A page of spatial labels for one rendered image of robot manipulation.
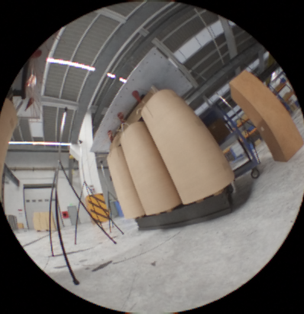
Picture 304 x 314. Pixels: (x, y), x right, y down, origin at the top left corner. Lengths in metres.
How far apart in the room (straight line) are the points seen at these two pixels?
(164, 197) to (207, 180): 0.37
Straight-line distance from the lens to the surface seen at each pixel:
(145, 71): 1.17
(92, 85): 4.83
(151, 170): 0.87
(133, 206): 1.18
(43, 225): 6.56
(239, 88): 1.24
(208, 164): 0.63
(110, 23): 9.84
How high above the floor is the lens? 0.33
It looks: 21 degrees up
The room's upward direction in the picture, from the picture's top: 24 degrees counter-clockwise
